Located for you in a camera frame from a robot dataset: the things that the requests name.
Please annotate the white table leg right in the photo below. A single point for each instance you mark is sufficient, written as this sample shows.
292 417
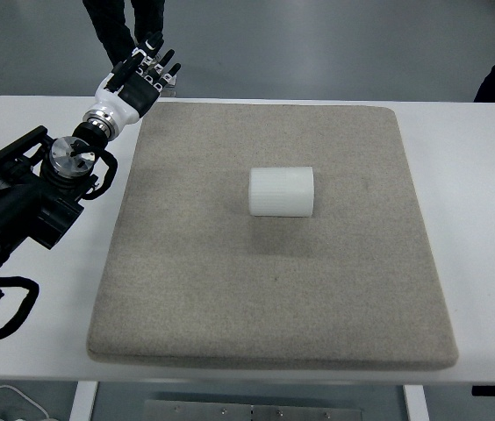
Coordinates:
416 403

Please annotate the beige felt mat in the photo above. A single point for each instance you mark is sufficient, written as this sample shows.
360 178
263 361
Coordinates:
192 279

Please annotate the white table leg left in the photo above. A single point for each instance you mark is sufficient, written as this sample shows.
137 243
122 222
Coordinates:
84 401

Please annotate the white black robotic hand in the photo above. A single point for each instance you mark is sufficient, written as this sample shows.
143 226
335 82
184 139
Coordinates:
126 94

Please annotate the white ribbed paper cup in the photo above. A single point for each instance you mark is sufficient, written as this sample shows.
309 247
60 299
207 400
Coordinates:
281 192

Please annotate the metal base plate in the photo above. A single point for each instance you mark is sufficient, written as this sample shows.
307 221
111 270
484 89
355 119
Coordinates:
183 410

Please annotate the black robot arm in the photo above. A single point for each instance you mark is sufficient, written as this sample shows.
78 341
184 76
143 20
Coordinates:
43 180

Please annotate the white table leg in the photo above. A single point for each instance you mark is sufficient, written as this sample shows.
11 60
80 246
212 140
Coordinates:
416 403
84 401

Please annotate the person in black trousers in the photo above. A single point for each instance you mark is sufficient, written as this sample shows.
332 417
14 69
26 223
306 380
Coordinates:
109 21

